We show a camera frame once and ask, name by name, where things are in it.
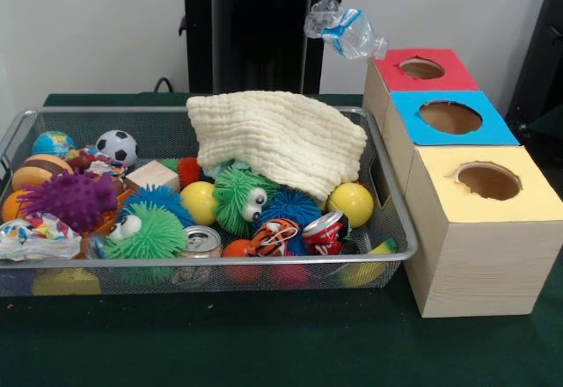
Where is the clear plastic bottle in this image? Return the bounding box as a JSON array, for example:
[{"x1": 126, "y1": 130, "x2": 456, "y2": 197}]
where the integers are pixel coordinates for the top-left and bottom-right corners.
[{"x1": 303, "y1": 0, "x2": 389, "y2": 61}]

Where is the cream knitted cloth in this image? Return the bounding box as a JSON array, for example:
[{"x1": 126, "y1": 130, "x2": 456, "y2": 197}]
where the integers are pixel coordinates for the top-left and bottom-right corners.
[{"x1": 186, "y1": 91, "x2": 369, "y2": 203}]

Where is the red soda can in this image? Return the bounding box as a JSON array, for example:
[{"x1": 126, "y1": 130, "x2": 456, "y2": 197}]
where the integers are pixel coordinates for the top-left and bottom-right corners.
[{"x1": 301, "y1": 210, "x2": 351, "y2": 257}]

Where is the wooden box with three holes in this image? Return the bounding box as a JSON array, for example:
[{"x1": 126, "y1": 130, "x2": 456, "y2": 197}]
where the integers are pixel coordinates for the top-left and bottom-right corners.
[{"x1": 362, "y1": 47, "x2": 563, "y2": 318}]

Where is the clear mesh bin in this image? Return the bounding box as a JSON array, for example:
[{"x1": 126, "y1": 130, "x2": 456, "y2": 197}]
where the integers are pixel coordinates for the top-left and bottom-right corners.
[{"x1": 0, "y1": 105, "x2": 419, "y2": 298}]

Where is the yellow ball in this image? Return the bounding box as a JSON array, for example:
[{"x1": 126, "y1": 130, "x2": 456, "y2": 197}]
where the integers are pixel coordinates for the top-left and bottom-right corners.
[{"x1": 326, "y1": 182, "x2": 375, "y2": 229}]

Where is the black stand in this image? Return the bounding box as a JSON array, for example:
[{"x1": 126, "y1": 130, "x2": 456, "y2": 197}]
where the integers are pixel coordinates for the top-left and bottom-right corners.
[{"x1": 504, "y1": 0, "x2": 563, "y2": 172}]

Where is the green spiky ball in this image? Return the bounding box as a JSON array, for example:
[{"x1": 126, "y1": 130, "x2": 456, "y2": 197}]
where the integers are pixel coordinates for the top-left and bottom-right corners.
[
  {"x1": 104, "y1": 201, "x2": 188, "y2": 259},
  {"x1": 213, "y1": 164, "x2": 282, "y2": 237}
]

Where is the dark green side tablecloth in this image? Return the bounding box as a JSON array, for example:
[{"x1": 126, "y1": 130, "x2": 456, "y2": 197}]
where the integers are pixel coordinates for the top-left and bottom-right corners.
[{"x1": 527, "y1": 104, "x2": 563, "y2": 136}]

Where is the wooden cube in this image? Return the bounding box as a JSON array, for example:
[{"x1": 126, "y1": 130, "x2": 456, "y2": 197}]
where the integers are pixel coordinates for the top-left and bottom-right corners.
[{"x1": 124, "y1": 160, "x2": 180, "y2": 194}]

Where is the small soccer ball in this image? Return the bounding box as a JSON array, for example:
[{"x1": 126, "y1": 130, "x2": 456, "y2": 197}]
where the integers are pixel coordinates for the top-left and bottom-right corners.
[{"x1": 95, "y1": 129, "x2": 138, "y2": 167}]

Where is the globe ball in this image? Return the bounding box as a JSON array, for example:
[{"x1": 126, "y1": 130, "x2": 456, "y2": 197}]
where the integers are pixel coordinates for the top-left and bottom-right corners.
[{"x1": 31, "y1": 130, "x2": 77, "y2": 158}]

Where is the purple spiky ball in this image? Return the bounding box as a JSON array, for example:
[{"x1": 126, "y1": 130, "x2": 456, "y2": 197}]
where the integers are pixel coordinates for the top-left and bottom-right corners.
[{"x1": 19, "y1": 170, "x2": 120, "y2": 232}]

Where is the burger toy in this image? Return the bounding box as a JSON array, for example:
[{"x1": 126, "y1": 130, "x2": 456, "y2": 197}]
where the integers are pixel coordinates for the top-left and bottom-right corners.
[{"x1": 11, "y1": 153, "x2": 74, "y2": 193}]

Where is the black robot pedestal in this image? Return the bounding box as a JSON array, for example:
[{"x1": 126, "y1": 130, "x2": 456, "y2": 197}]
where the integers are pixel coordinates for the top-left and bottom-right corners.
[{"x1": 169, "y1": 0, "x2": 355, "y2": 94}]

